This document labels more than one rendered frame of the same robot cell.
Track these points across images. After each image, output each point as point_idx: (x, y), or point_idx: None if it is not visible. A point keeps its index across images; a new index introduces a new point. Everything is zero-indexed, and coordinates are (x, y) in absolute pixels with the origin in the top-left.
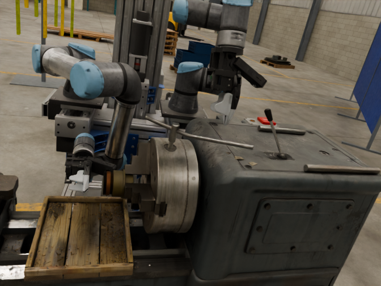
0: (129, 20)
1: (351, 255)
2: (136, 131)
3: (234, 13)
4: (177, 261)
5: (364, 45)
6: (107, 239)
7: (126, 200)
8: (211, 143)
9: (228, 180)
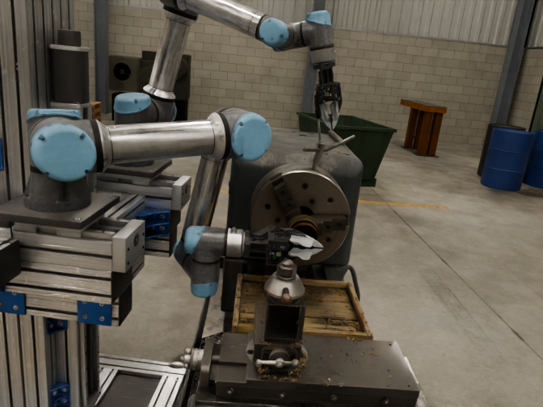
0: (42, 48)
1: (174, 262)
2: (128, 217)
3: (331, 33)
4: (327, 270)
5: None
6: (309, 295)
7: (246, 274)
8: (303, 157)
9: (361, 166)
